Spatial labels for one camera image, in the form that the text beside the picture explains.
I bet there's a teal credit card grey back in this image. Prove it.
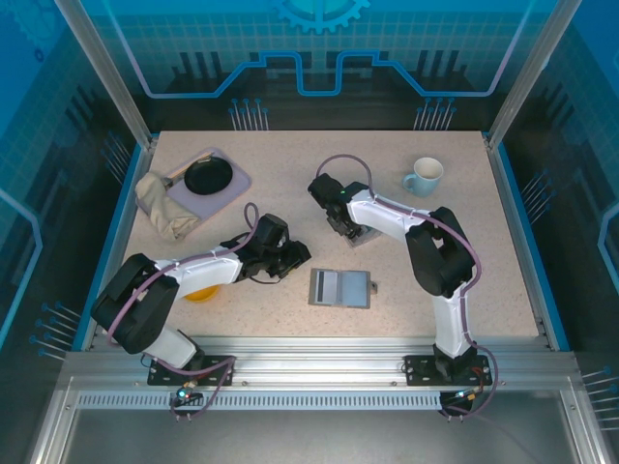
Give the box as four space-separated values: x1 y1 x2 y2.
314 270 341 305

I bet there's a grey card holder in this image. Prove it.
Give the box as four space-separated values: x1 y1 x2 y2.
308 267 379 310

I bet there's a yellow bowl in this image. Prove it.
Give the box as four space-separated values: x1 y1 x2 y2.
183 283 222 304

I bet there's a lavender tray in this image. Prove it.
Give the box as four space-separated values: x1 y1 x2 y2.
162 147 252 222

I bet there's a light blue mug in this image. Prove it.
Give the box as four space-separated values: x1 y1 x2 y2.
402 157 445 198

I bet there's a black plate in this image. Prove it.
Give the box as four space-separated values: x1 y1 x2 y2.
183 157 234 196

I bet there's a beige cloth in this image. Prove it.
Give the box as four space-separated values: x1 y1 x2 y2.
133 171 202 242

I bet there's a wooden stick utensil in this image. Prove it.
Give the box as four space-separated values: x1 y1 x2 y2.
166 151 215 176

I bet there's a blue table edge strip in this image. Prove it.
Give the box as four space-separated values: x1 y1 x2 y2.
497 143 572 352
72 143 147 352

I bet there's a metal lower shelf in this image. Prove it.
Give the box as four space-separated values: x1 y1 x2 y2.
28 376 596 464

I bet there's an aluminium frame rail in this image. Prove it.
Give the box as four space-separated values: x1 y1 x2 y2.
62 335 579 395

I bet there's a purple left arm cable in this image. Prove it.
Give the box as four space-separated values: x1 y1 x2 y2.
104 201 262 421

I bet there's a slotted metal cable duct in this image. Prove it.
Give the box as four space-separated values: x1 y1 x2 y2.
75 393 444 412

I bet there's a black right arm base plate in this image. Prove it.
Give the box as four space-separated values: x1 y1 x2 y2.
403 355 493 388

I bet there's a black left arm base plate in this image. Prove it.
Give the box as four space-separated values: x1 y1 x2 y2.
147 355 237 387

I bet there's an aluminium frame post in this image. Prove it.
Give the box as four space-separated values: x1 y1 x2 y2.
486 0 584 151
53 0 159 149

